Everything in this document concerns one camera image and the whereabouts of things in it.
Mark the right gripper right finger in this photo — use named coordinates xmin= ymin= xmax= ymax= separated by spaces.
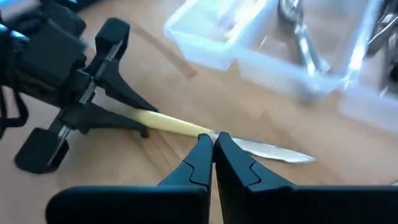
xmin=213 ymin=131 xmax=398 ymax=224

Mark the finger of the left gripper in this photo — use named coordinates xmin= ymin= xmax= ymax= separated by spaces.
xmin=60 ymin=103 xmax=150 ymax=139
xmin=93 ymin=58 xmax=159 ymax=113

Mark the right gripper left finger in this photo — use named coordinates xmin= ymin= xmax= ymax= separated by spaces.
xmin=45 ymin=133 xmax=215 ymax=224

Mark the cream handled knife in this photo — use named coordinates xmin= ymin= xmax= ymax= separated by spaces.
xmin=129 ymin=108 xmax=315 ymax=165

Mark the clear plastic cutlery tray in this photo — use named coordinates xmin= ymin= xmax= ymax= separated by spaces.
xmin=163 ymin=0 xmax=398 ymax=134

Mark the silver spoon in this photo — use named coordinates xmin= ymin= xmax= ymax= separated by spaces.
xmin=277 ymin=0 xmax=331 ymax=76

